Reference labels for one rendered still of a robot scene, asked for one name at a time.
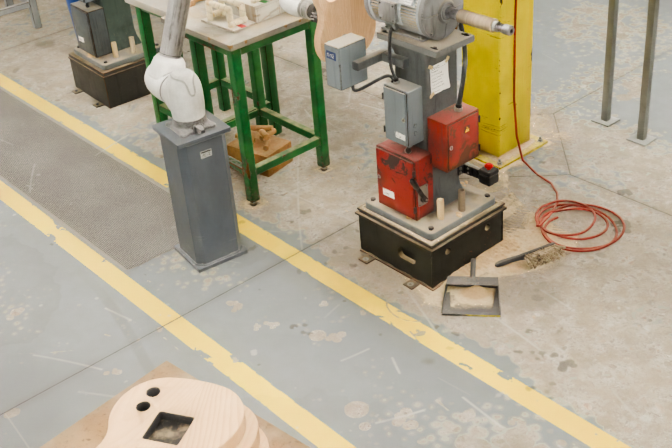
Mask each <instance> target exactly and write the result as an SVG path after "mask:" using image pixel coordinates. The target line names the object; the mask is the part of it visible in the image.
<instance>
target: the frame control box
mask: <svg viewBox="0 0 672 448"><path fill-rule="evenodd" d="M324 50H325V62H326V74H327V85H328V86H331V87H333V88H335V89H338V90H340V91H343V90H345V89H347V88H349V87H351V89H352V91H353V92H359V91H362V90H364V89H366V88H368V87H369V86H371V85H373V84H375V83H377V82H379V81H380V80H383V79H385V78H391V83H392V84H394V83H393V76H392V75H391V74H385V75H382V76H380V77H378V78H376V79H374V80H373V81H371V82H369V83H367V84H365V85H364V86H362V87H359V88H357V89H355V85H356V84H358V83H361V82H363V81H365V80H367V79H368V73H367V68H365V69H362V70H360V71H356V70H353V68H352V61H354V60H357V59H359V58H361V57H364V56H366V41H365V37H362V36H359V35H356V34H353V33H349V34H346V35H344V36H341V37H339V38H336V39H334V40H331V41H329V42H327V43H324Z"/></svg>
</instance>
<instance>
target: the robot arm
mask: <svg viewBox="0 0 672 448"><path fill-rule="evenodd" d="M190 2H191V0H168V5H167V11H166V17H165V24H164V30H163V36H162V42H161V48H160V53H158V54H156V55H155V56H154V57H153V60H152V62H151V64H150V65H149V67H148V68H147V70H146V72H145V77H144V79H145V84H146V87H147V88H148V90H149V91H150V92H151V93H152V94H153V95H154V96H155V97H156V98H158V99H159V100H161V101H163V102H165V103H166V105H167V106H168V108H169V109H170V110H171V114H172V118H173V120H172V121H168V122H166V123H165V125H166V127H168V128H170V129H172V130H173V131H174V132H175V133H177V134H178V135H179V136H180V138H186V137H188V136H190V135H193V134H196V133H198V134H201V135H202V134H205V130H207V129H211V128H215V127H216V123H214V122H212V121H210V120H209V119H208V118H207V117H206V113H205V101H204V95H203V89H202V85H201V82H200V80H199V78H198V76H197V75H196V74H195V73H194V72H193V71H192V70H190V69H187V68H186V67H185V64H186V63H185V61H184V59H183V58H182V57H181V55H182V49H183V43H184V37H185V31H186V25H187V19H188V14H189V8H190ZM279 4H280V7H281V8H282V9H283V10H284V11H285V12H287V13H288V14H290V15H293V16H296V17H302V18H306V19H308V20H311V21H312V22H316V23H317V22H318V14H317V10H316V8H315V6H314V4H313V1H312V0H279Z"/></svg>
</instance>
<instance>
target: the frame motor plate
mask: <svg viewBox="0 0 672 448"><path fill-rule="evenodd" d="M388 33H389V31H387V30H384V29H383V30H381V31H378V32H377V38H378V39H381V40H384V41H387V42H388ZM474 41H475V37H474V35H472V34H469V33H466V32H463V31H460V30H457V29H454V31H453V32H452V33H451V34H450V35H449V36H447V37H446V38H444V39H441V40H433V39H429V40H427V41H424V42H420V41H417V40H414V39H411V38H408V37H405V36H402V35H399V34H396V33H393V32H392V38H391V43H393V44H396V45H398V46H401V47H404V48H407V49H410V50H413V51H416V52H419V53H421V54H424V55H427V56H430V57H433V58H438V57H441V56H443V55H445V54H447V53H449V52H452V51H454V50H456V49H458V48H461V47H463V46H465V45H467V44H469V43H472V42H474Z"/></svg>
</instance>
